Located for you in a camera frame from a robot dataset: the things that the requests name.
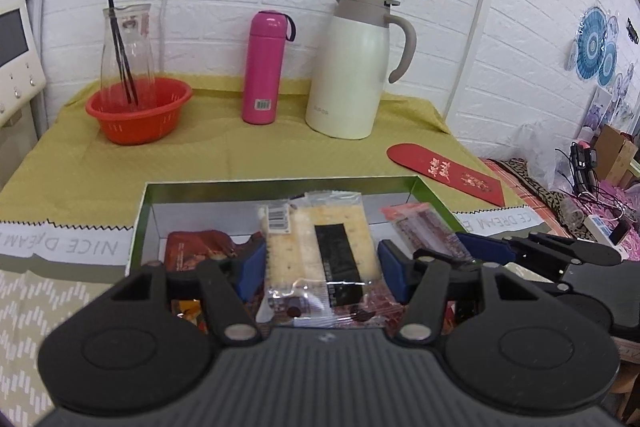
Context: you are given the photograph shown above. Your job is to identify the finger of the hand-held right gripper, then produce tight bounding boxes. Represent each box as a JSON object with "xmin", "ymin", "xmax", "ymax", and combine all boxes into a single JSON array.
[
  {"xmin": 456, "ymin": 231, "xmax": 624, "ymax": 267},
  {"xmin": 502, "ymin": 259, "xmax": 576, "ymax": 296}
]

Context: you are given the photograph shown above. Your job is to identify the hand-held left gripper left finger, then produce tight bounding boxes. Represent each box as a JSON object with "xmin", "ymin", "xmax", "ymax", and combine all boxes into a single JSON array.
[{"xmin": 107, "ymin": 241, "xmax": 267, "ymax": 348}]

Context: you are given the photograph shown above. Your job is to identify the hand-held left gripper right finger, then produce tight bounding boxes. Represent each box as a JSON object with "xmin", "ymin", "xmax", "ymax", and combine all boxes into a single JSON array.
[{"xmin": 377, "ymin": 239, "xmax": 544, "ymax": 349}]

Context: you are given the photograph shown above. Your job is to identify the clear cracker packet black label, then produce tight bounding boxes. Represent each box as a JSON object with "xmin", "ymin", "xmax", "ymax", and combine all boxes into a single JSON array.
[{"xmin": 256, "ymin": 190, "xmax": 386, "ymax": 326}]

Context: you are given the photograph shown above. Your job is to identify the red-edged clear snack packet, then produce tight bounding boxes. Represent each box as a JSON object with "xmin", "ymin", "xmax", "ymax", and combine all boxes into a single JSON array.
[{"xmin": 381, "ymin": 202, "xmax": 474, "ymax": 264}]

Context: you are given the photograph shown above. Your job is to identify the red snack bag gold print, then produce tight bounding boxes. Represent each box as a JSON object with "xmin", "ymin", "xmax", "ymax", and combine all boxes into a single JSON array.
[{"xmin": 165, "ymin": 230, "xmax": 267, "ymax": 279}]

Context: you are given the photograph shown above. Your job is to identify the green cardboard box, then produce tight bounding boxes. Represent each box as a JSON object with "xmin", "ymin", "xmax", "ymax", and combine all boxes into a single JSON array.
[{"xmin": 125, "ymin": 176, "xmax": 471, "ymax": 324}]

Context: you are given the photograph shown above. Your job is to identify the orange snack packet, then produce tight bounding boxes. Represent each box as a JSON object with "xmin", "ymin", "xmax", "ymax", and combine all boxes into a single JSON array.
[{"xmin": 171, "ymin": 299, "xmax": 205, "ymax": 324}]

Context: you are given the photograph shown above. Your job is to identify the orange plaid cloth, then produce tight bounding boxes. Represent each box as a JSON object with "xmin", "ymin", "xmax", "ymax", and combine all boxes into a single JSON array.
[{"xmin": 479, "ymin": 157, "xmax": 573, "ymax": 239}]

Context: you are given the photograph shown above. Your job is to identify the white power strip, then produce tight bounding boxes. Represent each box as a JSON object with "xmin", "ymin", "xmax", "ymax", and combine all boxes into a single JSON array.
[{"xmin": 581, "ymin": 213, "xmax": 632, "ymax": 245}]

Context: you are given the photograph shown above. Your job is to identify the leopard print cloth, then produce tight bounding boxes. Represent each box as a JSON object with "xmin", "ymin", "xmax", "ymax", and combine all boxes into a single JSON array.
[{"xmin": 500, "ymin": 157, "xmax": 587, "ymax": 229}]

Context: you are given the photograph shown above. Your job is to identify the pink cloth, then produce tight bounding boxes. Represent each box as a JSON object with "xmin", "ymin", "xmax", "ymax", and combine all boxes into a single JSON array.
[{"xmin": 599, "ymin": 179, "xmax": 640, "ymax": 220}]

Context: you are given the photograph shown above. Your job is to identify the red envelope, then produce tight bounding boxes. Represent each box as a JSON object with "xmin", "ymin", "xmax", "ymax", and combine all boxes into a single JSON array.
[{"xmin": 386, "ymin": 143, "xmax": 506, "ymax": 208}]

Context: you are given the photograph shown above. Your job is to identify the clear plastic bag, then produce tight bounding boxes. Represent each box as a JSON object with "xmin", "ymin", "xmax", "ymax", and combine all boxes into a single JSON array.
[{"xmin": 520, "ymin": 122, "xmax": 577, "ymax": 194}]

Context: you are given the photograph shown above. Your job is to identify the yellow cloth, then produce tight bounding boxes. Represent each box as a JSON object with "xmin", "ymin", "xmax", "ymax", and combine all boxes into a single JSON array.
[{"xmin": 0, "ymin": 74, "xmax": 524, "ymax": 228}]

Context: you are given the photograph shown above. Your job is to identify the brown cardboard box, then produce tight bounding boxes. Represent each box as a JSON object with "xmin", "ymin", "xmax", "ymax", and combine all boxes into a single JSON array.
[{"xmin": 592, "ymin": 123, "xmax": 640, "ymax": 181}]

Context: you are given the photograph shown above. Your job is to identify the red plastic basket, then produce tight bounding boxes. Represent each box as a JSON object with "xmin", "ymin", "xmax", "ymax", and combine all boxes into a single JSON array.
[{"xmin": 85, "ymin": 76, "xmax": 194, "ymax": 146}]

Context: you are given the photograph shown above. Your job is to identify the cream thermal jug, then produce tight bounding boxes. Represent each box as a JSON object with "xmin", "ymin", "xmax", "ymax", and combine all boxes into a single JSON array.
[{"xmin": 305, "ymin": 0, "xmax": 417, "ymax": 140}]

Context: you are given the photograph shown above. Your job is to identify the pink thermos bottle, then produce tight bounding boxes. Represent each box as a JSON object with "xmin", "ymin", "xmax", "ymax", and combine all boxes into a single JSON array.
[{"xmin": 242, "ymin": 10, "xmax": 297, "ymax": 126}]

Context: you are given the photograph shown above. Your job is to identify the small blue paper fan decoration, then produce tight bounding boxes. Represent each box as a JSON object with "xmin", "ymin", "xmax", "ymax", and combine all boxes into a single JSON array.
[{"xmin": 597, "ymin": 41, "xmax": 620, "ymax": 86}]

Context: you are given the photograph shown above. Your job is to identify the patterned green beige tablecloth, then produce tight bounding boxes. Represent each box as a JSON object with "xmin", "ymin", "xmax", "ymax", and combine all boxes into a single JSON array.
[{"xmin": 0, "ymin": 206, "xmax": 546, "ymax": 427}]

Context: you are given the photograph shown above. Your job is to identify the large blue paper fan decoration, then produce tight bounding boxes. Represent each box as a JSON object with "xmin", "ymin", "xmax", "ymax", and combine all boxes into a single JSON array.
[{"xmin": 567, "ymin": 6, "xmax": 609, "ymax": 80}]

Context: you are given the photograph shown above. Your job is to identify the clear glass carafe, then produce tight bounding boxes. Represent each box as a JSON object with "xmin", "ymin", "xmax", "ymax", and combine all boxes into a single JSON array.
[{"xmin": 100, "ymin": 3, "xmax": 157, "ymax": 108}]

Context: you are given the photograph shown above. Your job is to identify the black chopstick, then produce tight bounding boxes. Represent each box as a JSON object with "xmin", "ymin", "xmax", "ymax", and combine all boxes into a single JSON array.
[
  {"xmin": 107, "ymin": 0, "xmax": 139, "ymax": 104},
  {"xmin": 111, "ymin": 7, "xmax": 134, "ymax": 104}
]

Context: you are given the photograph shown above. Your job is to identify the white water dispenser with screen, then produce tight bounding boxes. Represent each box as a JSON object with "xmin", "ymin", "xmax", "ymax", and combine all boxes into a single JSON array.
[{"xmin": 0, "ymin": 0, "xmax": 49, "ymax": 128}]

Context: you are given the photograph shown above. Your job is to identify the black cable bundle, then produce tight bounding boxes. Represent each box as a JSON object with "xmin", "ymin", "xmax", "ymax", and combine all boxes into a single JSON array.
[{"xmin": 554, "ymin": 141, "xmax": 640, "ymax": 220}]

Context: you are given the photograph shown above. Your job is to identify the wall photo stickers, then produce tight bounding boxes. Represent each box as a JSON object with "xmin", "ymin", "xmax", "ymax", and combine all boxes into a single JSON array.
[{"xmin": 582, "ymin": 61, "xmax": 640, "ymax": 134}]

